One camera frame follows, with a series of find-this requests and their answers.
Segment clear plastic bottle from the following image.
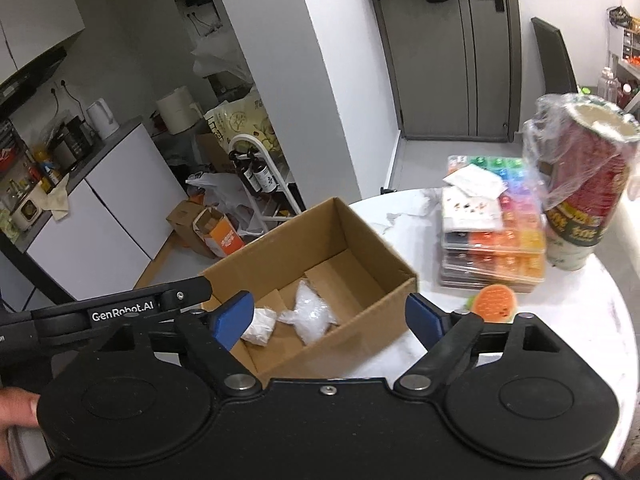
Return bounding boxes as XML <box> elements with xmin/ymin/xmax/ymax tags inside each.
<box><xmin>597</xmin><ymin>66</ymin><xmax>618</xmax><ymax>106</ymax></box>

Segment black chair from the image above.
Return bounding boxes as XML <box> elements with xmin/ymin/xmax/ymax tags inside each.
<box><xmin>530</xmin><ymin>16</ymin><xmax>581</xmax><ymax>96</ymax></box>

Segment black range hood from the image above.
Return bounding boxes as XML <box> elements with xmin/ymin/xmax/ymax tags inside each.
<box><xmin>0</xmin><ymin>45</ymin><xmax>68</xmax><ymax>106</ymax></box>

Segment white green-printed paper cup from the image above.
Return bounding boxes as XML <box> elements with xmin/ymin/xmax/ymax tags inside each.
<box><xmin>545</xmin><ymin>210</ymin><xmax>601</xmax><ymax>272</ymax></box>

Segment crumpled clear plastic sheet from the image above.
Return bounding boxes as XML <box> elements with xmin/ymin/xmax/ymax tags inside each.
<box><xmin>192</xmin><ymin>35</ymin><xmax>251</xmax><ymax>91</ymax></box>

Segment clear plastic bag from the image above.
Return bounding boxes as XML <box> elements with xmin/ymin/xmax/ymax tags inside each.
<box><xmin>277</xmin><ymin>280</ymin><xmax>338</xmax><ymax>347</ymax></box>

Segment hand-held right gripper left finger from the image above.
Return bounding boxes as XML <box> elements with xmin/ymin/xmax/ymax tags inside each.
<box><xmin>97</xmin><ymin>290</ymin><xmax>263</xmax><ymax>397</ymax></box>

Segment white card packet on cases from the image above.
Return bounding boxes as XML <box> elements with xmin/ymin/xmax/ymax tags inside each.
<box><xmin>441</xmin><ymin>186</ymin><xmax>503</xmax><ymax>233</ymax></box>

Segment orange carton box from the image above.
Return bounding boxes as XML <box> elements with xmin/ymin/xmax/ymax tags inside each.
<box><xmin>192</xmin><ymin>207</ymin><xmax>246</xmax><ymax>260</ymax></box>

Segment silver kitchen appliance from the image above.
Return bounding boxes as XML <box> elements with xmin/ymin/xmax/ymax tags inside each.
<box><xmin>50</xmin><ymin>130</ymin><xmax>88</xmax><ymax>171</ymax></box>

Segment white trolley rack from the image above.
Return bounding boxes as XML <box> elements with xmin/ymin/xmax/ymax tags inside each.
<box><xmin>227</xmin><ymin>134</ymin><xmax>303</xmax><ymax>231</ymax></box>

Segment grey door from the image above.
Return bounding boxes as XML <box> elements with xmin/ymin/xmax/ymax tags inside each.
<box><xmin>370</xmin><ymin>0</ymin><xmax>521</xmax><ymax>142</ymax></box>

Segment white plastic bags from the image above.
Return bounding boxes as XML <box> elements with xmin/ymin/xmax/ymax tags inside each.
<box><xmin>185</xmin><ymin>171</ymin><xmax>266</xmax><ymax>236</ymax></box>

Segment yellow printed bag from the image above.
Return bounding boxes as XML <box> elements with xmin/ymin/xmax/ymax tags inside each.
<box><xmin>204</xmin><ymin>91</ymin><xmax>281</xmax><ymax>161</ymax></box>

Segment white wall cabinet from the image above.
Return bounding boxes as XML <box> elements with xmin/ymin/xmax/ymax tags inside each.
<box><xmin>0</xmin><ymin>0</ymin><xmax>86</xmax><ymax>86</ymax></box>

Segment dark glass bottle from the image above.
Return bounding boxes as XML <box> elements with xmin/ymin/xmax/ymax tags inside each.
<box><xmin>242</xmin><ymin>157</ymin><xmax>262</xmax><ymax>193</ymax></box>
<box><xmin>256</xmin><ymin>156</ymin><xmax>277</xmax><ymax>192</ymax></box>

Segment small brown cardboard box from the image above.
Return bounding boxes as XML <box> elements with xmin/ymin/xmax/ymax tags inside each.
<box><xmin>166</xmin><ymin>199</ymin><xmax>208</xmax><ymax>251</ymax></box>

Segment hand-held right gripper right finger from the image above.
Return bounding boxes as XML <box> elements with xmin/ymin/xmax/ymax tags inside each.
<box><xmin>394</xmin><ymin>292</ymin><xmax>564</xmax><ymax>396</ymax></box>

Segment white paper sachet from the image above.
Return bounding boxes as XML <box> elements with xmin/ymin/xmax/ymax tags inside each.
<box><xmin>442</xmin><ymin>164</ymin><xmax>508</xmax><ymax>197</ymax></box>

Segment person's left hand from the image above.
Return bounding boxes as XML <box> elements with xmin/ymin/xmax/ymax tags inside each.
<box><xmin>0</xmin><ymin>387</ymin><xmax>42</xmax><ymax>431</ymax></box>

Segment beige cloth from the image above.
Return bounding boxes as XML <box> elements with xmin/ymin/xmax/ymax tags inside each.
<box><xmin>42</xmin><ymin>177</ymin><xmax>71</xmax><ymax>221</ymax></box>

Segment burger plush toy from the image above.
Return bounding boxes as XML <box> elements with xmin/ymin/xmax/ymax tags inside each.
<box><xmin>462</xmin><ymin>284</ymin><xmax>518</xmax><ymax>323</ymax></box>

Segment white kitchen counter cabinet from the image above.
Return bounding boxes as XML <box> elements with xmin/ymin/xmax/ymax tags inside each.
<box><xmin>0</xmin><ymin>115</ymin><xmax>188</xmax><ymax>311</ymax></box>

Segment white electric kettle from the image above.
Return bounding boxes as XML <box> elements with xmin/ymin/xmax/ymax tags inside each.
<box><xmin>86</xmin><ymin>99</ymin><xmax>121</xmax><ymax>141</ymax></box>

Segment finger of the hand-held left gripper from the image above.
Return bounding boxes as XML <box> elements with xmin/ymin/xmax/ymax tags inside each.
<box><xmin>159</xmin><ymin>275</ymin><xmax>214</xmax><ymax>317</ymax></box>

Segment red paper cups in plastic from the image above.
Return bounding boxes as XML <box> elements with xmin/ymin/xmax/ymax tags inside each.
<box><xmin>522</xmin><ymin>92</ymin><xmax>640</xmax><ymax>251</ymax></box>

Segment small white cooker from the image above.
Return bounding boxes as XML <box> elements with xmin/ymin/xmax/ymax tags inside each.
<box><xmin>0</xmin><ymin>192</ymin><xmax>41</xmax><ymax>233</ymax></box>

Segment cream round appliance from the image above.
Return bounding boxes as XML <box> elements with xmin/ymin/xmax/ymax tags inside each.
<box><xmin>156</xmin><ymin>86</ymin><xmax>203</xmax><ymax>136</ymax></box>

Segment white desk organizer shelf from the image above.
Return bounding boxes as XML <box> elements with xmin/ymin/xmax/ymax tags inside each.
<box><xmin>607</xmin><ymin>5</ymin><xmax>640</xmax><ymax>111</ymax></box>

